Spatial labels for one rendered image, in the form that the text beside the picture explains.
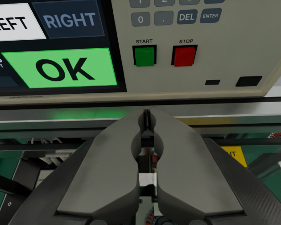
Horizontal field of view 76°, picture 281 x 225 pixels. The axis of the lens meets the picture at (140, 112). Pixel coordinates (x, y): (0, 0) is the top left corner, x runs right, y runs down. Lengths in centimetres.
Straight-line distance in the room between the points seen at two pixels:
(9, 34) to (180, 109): 19
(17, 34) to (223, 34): 18
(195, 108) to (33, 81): 19
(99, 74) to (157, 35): 7
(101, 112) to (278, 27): 19
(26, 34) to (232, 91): 22
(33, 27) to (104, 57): 6
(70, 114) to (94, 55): 9
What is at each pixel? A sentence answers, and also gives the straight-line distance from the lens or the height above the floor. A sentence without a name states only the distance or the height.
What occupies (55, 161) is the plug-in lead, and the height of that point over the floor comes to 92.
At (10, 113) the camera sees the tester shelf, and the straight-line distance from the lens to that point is 28.
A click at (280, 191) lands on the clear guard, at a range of 28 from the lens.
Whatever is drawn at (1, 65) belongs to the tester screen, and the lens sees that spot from 24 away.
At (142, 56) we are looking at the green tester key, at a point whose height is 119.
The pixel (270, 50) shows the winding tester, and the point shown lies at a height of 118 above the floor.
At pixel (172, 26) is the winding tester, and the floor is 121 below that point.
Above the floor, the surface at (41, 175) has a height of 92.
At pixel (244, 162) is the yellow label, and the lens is 27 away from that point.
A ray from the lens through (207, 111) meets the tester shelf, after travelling 23.
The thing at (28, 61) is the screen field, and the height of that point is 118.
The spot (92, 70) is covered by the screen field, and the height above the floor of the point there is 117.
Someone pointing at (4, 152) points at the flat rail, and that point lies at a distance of 36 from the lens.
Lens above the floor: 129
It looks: 55 degrees down
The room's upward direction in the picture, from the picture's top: 6 degrees counter-clockwise
